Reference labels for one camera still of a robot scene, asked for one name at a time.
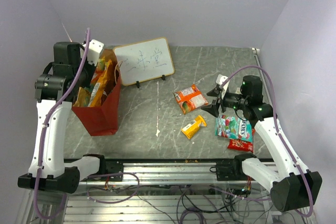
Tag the gold teal snack bag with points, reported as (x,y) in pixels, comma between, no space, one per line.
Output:
(83,98)

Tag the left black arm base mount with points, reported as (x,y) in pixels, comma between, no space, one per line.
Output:
(112,166)

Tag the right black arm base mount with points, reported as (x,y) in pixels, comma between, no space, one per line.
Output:
(231,169)

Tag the aluminium rail frame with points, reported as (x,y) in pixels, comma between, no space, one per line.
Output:
(139,173)

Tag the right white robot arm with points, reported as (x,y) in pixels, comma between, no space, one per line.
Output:
(293,185)

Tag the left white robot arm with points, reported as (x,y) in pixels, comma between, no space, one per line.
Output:
(56,89)

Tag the red brown paper bag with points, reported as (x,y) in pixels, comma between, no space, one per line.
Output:
(103,120)

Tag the orange chip bag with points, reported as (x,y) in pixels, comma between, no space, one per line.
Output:
(101,83)

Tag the orange white snack packet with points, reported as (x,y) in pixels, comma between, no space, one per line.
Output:
(189,99)

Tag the small whiteboard with stand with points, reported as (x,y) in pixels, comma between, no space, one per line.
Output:
(144,61)

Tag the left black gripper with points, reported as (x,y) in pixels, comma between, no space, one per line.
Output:
(92,68)

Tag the teal Fox's mint candy bag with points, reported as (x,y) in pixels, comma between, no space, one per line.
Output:
(234,128)

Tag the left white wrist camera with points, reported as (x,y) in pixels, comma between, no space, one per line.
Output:
(94,52)

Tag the red candy packet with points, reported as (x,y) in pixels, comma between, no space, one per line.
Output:
(241,145)

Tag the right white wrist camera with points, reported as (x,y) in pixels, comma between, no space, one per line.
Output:
(223,83)

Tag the yellow snack bar packet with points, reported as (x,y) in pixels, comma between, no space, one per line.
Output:
(192,128)

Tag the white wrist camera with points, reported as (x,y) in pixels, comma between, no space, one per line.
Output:
(223,83)
(94,52)

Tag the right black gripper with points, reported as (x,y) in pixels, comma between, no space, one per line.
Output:
(213,108)

